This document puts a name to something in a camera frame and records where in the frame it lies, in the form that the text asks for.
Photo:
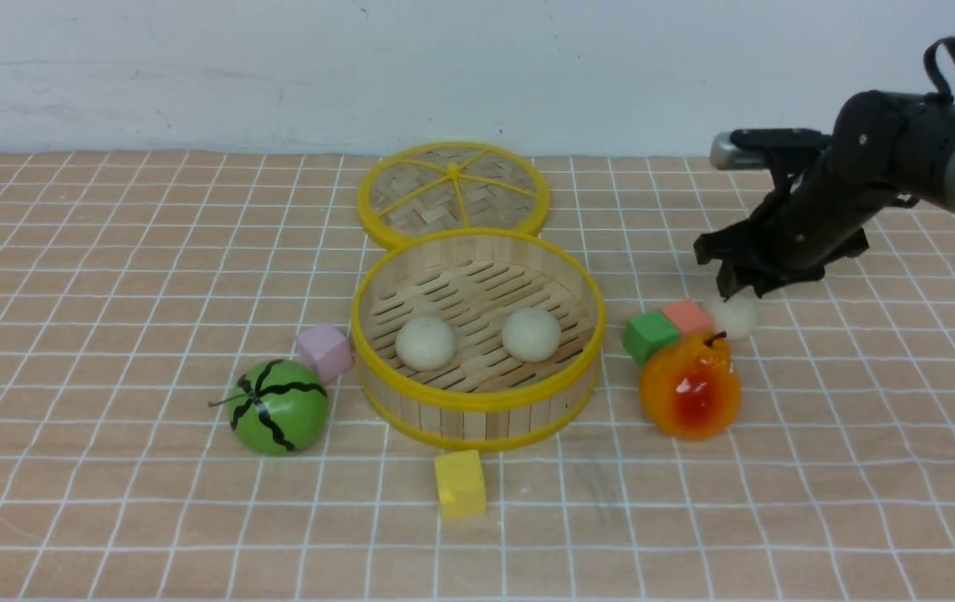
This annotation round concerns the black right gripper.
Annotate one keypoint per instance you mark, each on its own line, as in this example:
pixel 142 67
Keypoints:
pixel 811 217

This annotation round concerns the white bun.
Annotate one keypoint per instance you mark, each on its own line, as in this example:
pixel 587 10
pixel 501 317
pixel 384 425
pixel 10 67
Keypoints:
pixel 736 317
pixel 425 343
pixel 531 334

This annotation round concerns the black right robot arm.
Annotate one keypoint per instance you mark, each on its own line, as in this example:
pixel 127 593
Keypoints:
pixel 886 150

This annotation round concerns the bamboo steamer tray yellow rim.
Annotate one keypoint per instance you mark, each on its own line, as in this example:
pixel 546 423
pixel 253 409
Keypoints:
pixel 483 399

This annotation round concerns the bamboo steamer lid yellow rim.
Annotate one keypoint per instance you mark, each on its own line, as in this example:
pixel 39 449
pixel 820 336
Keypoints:
pixel 448 186

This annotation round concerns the salmon pink foam cube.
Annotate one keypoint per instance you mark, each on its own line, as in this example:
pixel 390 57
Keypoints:
pixel 688 316

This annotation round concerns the green foam cube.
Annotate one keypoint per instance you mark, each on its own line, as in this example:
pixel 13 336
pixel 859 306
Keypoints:
pixel 648 333

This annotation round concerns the orange yellow toy pear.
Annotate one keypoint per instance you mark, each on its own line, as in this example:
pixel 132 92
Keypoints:
pixel 690 390

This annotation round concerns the yellow foam cube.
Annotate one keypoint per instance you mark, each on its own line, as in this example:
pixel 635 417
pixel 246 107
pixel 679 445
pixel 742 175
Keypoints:
pixel 461 485

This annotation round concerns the pink purple foam cube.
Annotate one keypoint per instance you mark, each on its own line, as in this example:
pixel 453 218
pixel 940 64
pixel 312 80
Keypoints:
pixel 326 350

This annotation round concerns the green toy watermelon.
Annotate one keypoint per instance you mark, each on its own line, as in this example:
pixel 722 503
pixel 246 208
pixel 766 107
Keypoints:
pixel 278 407

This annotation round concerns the checkered orange tablecloth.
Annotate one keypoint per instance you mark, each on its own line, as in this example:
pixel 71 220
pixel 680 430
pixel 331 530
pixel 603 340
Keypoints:
pixel 134 288

